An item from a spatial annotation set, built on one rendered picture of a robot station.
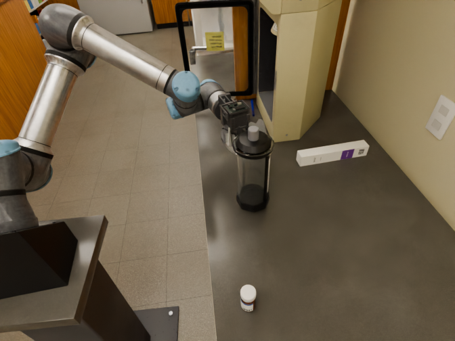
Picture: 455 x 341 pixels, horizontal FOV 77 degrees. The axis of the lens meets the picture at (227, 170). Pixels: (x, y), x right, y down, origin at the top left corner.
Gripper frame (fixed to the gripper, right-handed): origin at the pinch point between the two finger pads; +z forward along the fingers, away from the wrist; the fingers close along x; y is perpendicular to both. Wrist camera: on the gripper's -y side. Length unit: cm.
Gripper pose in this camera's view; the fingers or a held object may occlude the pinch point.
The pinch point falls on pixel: (252, 149)
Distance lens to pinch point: 77.5
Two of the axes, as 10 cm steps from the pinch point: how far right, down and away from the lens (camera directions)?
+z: 3.8, 6.0, -7.0
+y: -0.6, -7.4, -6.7
